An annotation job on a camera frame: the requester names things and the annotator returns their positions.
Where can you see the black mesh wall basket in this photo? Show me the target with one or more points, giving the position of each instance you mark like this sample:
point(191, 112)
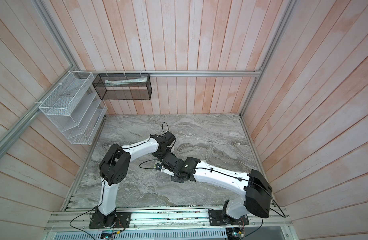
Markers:
point(122, 93)

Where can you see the white mesh wall shelf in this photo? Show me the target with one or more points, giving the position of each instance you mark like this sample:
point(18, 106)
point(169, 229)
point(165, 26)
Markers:
point(74, 111)

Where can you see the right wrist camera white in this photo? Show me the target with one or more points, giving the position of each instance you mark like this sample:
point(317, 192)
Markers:
point(160, 167)

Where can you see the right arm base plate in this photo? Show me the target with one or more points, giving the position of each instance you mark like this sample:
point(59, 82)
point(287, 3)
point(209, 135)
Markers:
point(220, 218)

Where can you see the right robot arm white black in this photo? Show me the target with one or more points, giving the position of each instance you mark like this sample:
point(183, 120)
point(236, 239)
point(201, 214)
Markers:
point(255, 193)

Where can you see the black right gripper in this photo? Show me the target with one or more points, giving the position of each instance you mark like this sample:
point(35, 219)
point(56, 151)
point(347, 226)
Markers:
point(176, 178)

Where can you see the green circuit board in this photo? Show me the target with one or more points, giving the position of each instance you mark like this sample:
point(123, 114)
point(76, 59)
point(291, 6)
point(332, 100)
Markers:
point(107, 236)

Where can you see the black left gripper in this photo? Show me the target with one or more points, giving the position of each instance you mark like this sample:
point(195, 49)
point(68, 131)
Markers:
point(155, 154)

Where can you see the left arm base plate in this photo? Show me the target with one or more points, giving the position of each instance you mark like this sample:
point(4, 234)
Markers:
point(113, 220)

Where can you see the white paper in basket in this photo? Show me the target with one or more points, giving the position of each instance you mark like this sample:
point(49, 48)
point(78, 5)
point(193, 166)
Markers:
point(138, 82)

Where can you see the aluminium mounting rail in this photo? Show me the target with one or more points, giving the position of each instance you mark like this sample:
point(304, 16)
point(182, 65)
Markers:
point(159, 218)

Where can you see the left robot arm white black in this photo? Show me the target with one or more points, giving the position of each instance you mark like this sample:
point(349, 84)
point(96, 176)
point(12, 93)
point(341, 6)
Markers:
point(114, 166)

